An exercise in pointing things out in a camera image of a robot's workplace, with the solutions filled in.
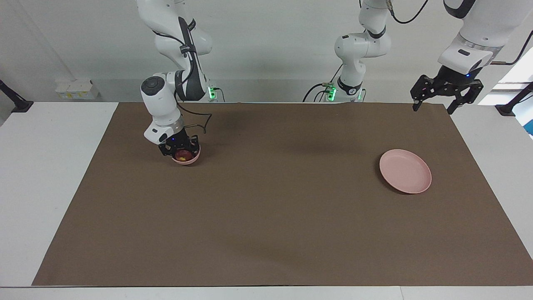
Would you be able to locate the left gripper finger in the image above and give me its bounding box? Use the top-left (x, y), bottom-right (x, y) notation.
top-left (446, 80), bottom-right (485, 115)
top-left (410, 75), bottom-right (438, 112)

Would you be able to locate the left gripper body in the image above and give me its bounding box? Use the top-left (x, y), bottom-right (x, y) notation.
top-left (433, 65), bottom-right (474, 91)

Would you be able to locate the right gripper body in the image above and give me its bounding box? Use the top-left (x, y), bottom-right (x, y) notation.
top-left (168, 127), bottom-right (191, 147)

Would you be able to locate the pink bowl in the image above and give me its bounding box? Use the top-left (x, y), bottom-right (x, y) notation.
top-left (172, 143), bottom-right (202, 166)

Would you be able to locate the pink plate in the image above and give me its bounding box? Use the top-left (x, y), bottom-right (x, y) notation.
top-left (379, 149), bottom-right (433, 195)

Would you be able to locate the black stand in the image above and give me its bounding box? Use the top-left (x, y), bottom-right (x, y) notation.
top-left (0, 79), bottom-right (34, 113)
top-left (495, 81), bottom-right (533, 117)

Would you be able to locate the white box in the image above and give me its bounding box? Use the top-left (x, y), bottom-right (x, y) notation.
top-left (55, 79), bottom-right (101, 100)

